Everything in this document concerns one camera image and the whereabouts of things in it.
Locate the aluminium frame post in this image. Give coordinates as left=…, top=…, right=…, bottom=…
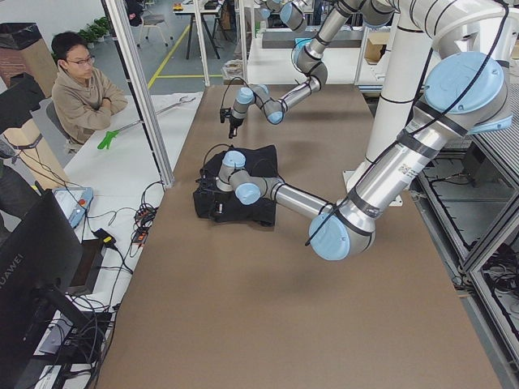
left=101, top=0, right=174, bottom=189

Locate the black Huawei monitor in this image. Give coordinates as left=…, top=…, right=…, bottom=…
left=1, top=190, right=88, bottom=388

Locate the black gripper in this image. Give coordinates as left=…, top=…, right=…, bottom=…
left=195, top=175, right=220, bottom=195
left=229, top=116, right=242, bottom=139

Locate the black t-shirt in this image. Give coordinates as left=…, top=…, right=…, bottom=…
left=193, top=145, right=277, bottom=227

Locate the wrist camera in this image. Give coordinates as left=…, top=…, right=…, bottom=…
left=219, top=109, right=229, bottom=123

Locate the blue teach pendant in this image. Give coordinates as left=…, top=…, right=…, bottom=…
left=52, top=187, right=94, bottom=228

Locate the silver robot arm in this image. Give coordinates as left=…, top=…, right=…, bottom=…
left=220, top=1, right=395, bottom=139
left=216, top=1, right=518, bottom=261

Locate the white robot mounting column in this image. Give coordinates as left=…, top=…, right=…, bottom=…
left=342, top=0, right=519, bottom=206

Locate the green handled reacher grabber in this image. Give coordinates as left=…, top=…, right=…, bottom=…
left=97, top=96, right=195, bottom=150

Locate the seated man in beige hoodie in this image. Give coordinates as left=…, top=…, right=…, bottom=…
left=51, top=32, right=128, bottom=144

